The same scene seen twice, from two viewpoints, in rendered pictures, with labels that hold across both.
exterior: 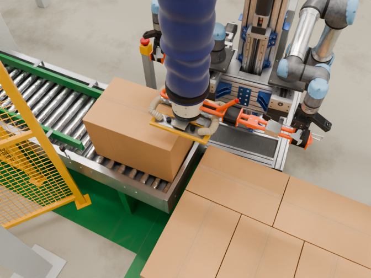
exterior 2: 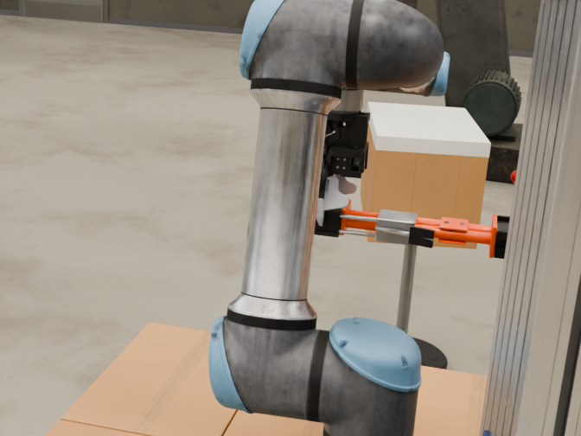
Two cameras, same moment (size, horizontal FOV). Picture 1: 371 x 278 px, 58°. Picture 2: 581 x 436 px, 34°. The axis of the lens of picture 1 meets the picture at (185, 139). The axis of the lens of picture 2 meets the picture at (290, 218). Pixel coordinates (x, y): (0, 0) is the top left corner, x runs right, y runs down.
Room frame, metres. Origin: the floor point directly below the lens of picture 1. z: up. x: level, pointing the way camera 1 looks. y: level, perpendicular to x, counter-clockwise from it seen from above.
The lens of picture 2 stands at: (2.53, -1.06, 1.77)
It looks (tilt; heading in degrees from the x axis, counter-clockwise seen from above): 18 degrees down; 165
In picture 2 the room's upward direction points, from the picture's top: 4 degrees clockwise
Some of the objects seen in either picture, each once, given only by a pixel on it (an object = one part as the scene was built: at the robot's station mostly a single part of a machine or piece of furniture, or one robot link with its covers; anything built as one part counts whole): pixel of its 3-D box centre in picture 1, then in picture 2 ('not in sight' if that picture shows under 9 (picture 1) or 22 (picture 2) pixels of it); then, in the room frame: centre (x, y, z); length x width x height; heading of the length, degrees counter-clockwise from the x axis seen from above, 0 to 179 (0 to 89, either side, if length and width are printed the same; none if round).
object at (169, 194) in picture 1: (189, 159); not in sight; (1.21, -0.02, 0.58); 0.70 x 0.03 x 0.06; 153
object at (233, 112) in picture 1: (232, 115); (513, 238); (1.08, -0.24, 1.22); 0.10 x 0.08 x 0.06; 154
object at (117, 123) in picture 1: (143, 129); not in sight; (1.35, 0.28, 0.75); 0.60 x 0.40 x 0.40; 65
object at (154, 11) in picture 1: (159, 10); not in sight; (1.55, 0.12, 1.52); 0.09 x 0.08 x 0.11; 140
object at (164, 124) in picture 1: (180, 125); not in sight; (1.10, 0.02, 1.11); 0.34 x 0.10 x 0.05; 64
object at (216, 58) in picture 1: (215, 50); not in sight; (1.73, -0.21, 1.09); 0.15 x 0.15 x 0.10
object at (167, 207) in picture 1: (189, 167); not in sight; (1.21, -0.02, 0.47); 0.70 x 0.03 x 0.15; 153
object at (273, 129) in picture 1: (273, 129); (396, 227); (0.99, -0.44, 1.21); 0.07 x 0.07 x 0.04; 64
